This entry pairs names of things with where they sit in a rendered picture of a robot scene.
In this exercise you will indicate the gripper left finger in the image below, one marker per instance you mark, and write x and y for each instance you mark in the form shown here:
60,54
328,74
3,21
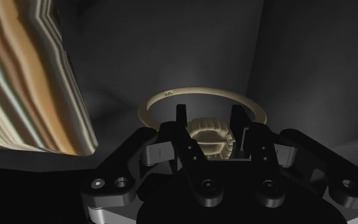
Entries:
185,145

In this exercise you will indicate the beige ribbed round dish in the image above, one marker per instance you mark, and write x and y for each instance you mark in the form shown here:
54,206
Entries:
209,127

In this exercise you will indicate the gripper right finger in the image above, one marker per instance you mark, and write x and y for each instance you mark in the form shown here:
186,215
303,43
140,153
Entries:
264,149

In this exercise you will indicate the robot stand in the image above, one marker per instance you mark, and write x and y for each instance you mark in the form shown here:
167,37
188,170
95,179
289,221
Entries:
26,80

